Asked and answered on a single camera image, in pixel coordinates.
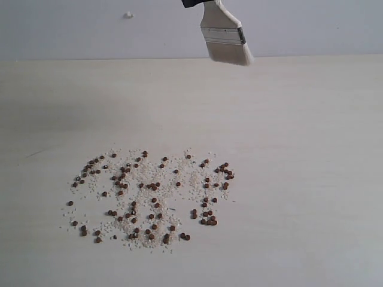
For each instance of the white wall hook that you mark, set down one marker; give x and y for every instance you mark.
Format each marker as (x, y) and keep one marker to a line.
(128, 15)

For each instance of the white paint brush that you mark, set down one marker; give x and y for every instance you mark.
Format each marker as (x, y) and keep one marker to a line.
(224, 36)

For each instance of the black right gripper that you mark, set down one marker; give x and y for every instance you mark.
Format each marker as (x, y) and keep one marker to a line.
(193, 3)

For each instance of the beans and rice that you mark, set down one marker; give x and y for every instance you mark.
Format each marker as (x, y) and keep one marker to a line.
(137, 201)

